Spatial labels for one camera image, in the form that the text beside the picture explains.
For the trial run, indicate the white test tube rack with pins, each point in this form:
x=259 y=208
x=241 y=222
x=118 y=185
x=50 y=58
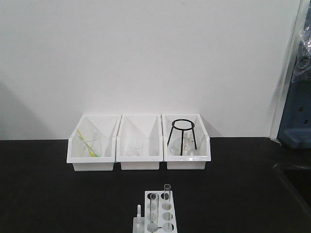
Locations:
x=159 y=213

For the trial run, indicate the black wire tripod stand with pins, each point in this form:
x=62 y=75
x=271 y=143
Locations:
x=183 y=125

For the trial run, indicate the clear glassware right bin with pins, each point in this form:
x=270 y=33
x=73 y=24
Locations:
x=182 y=147

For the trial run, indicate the tall clear test tube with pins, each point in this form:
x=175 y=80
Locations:
x=153 y=225

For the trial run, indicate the middle white storage bin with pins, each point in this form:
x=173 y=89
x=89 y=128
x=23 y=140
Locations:
x=147 y=128

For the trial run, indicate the yellow green stirring stick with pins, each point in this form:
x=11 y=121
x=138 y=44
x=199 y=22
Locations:
x=90 y=150

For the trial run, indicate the left white storage bin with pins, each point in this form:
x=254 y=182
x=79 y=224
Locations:
x=108 y=126

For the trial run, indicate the plastic bag of black pegs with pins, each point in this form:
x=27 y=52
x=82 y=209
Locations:
x=302 y=69

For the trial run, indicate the clear glass beaker left bin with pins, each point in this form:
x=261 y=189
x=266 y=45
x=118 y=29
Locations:
x=93 y=138

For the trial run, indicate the short clear test tube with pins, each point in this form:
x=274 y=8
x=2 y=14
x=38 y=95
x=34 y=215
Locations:
x=167 y=192

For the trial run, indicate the grey blue pegboard drying rack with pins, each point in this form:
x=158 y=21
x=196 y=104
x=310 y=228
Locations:
x=295 y=127

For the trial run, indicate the right white storage bin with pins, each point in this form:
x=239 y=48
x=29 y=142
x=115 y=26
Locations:
x=201 y=155

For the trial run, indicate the black lab sink basin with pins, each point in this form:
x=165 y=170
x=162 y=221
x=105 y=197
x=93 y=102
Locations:
x=297 y=180

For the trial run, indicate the white storage bin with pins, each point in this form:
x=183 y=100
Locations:
x=147 y=128
x=108 y=126
x=201 y=155

